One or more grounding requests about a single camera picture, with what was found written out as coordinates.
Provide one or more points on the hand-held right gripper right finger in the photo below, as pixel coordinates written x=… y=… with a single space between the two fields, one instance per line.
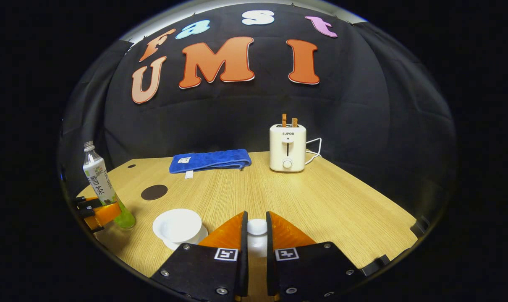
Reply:
x=271 y=264

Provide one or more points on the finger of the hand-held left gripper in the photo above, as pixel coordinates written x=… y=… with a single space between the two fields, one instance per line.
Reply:
x=107 y=214

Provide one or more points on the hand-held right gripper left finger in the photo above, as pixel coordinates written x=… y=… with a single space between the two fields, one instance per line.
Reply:
x=243 y=260

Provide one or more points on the clear water bottle green label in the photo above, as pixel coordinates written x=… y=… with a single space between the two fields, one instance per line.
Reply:
x=99 y=180

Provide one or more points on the white teacup lid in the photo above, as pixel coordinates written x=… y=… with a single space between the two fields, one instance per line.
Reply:
x=257 y=227

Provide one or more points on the white teacup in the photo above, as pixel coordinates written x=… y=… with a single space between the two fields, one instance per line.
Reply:
x=178 y=224

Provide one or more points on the white saucer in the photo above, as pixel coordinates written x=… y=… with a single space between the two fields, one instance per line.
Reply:
x=201 y=238

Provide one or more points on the black table edge clamp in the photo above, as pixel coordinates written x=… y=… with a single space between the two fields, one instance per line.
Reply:
x=375 y=265
x=420 y=227

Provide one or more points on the folded blue towel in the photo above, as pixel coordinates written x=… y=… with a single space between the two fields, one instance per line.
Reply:
x=212 y=160

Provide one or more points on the cream toaster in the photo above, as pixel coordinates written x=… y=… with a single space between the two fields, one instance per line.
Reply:
x=287 y=147

